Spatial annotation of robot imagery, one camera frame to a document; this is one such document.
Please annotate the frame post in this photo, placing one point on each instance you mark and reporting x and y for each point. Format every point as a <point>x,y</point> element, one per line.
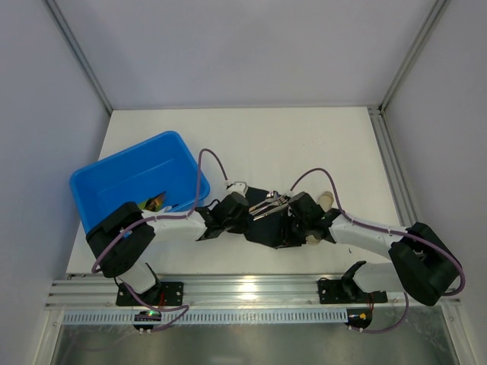
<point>77,52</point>
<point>419,42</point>

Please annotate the silver knife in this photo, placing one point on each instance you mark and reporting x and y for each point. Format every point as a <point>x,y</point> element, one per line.
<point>271,209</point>

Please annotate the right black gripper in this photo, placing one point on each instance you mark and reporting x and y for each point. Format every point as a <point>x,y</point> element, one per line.
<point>291,219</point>

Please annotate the right frame post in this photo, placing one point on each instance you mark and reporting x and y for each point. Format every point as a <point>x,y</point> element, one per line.
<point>419,42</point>

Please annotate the green packet in bin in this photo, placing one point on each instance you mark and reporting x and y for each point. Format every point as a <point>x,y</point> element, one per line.
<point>156,204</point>

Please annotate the left frame post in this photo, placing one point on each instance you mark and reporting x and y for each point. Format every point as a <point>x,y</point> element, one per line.
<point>77,52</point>

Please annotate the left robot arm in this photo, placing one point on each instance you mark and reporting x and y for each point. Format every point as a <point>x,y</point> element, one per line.
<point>119,241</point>

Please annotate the black paper napkin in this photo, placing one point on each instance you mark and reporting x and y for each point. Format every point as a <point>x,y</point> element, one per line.
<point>273,230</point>

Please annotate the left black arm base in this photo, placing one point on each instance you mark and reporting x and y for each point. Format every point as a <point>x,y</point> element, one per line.
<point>166,293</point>

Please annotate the blue plastic bin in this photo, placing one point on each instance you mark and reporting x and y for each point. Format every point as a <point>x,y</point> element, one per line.
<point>162,163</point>

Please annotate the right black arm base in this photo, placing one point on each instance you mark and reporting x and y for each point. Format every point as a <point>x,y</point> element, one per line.
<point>346,292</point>

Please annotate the silver fork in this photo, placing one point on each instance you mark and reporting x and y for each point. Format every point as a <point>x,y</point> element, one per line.
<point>283,198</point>

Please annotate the slotted cable duct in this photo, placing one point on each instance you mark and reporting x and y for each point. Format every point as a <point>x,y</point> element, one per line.
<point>207,317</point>

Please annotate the aluminium rail frame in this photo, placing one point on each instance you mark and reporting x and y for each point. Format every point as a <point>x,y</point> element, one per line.
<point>199,291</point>

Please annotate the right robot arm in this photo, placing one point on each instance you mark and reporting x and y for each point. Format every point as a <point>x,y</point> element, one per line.
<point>418,263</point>

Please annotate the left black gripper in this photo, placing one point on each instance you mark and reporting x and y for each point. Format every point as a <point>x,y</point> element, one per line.
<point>257,222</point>

